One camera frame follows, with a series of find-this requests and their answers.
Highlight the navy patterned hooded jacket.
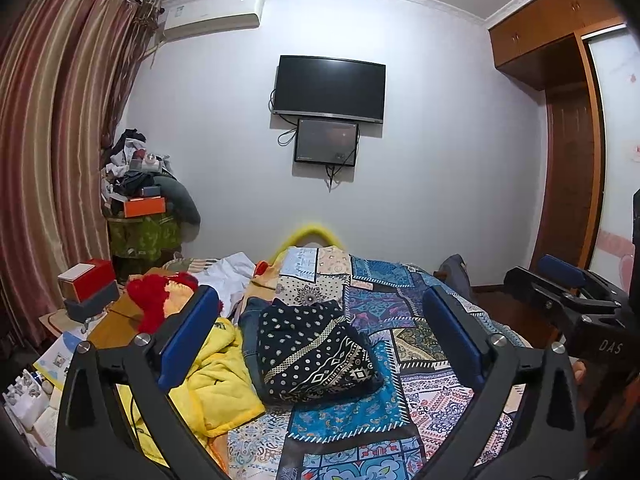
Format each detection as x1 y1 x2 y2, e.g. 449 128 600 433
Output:
253 299 383 404

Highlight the clutter pile of clothes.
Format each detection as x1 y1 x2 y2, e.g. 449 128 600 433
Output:
101 129 175 202

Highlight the wooden door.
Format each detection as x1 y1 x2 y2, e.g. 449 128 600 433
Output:
529 82 602 271

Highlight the wooden bedside table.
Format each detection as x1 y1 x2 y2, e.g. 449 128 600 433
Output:
88 268 171 349

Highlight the dark grey box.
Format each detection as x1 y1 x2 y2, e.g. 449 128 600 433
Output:
64 281 119 323

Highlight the yellow garment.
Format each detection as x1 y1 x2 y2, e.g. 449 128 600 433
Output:
114 316 267 468

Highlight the blue patchwork bedspread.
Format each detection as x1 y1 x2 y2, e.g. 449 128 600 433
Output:
224 245 532 480

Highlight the grey backpack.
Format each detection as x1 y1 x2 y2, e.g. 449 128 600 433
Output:
438 254 475 302

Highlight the red plush toy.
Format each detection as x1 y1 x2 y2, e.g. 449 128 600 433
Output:
126 272 200 335

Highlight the red and white box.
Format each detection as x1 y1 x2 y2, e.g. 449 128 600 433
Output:
58 259 115 302

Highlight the blue denim garment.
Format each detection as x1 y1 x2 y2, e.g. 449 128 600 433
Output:
239 297 274 404

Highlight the white garment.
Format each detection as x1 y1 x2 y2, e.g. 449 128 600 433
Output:
193 252 255 318

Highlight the orange box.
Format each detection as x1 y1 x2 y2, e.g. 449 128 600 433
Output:
124 196 166 219

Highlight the grey green pillow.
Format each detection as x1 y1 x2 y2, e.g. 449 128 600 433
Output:
153 174 201 226

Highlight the white wardrobe door with hearts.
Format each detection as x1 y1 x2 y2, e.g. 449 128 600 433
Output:
586 25 639 290

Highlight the wooden overhead cabinet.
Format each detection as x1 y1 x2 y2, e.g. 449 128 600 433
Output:
489 0 623 91

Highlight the yellow bed headboard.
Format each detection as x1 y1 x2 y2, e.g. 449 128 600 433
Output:
269 223 344 263

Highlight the striped red curtain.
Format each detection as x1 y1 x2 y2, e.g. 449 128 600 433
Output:
1 0 160 344

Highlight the white air conditioner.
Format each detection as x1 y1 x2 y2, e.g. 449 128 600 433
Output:
156 0 265 42

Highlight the small black wall monitor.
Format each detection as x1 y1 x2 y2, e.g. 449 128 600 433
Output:
294 118 359 167

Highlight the large black wall television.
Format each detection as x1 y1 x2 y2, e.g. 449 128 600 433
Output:
272 55 386 124

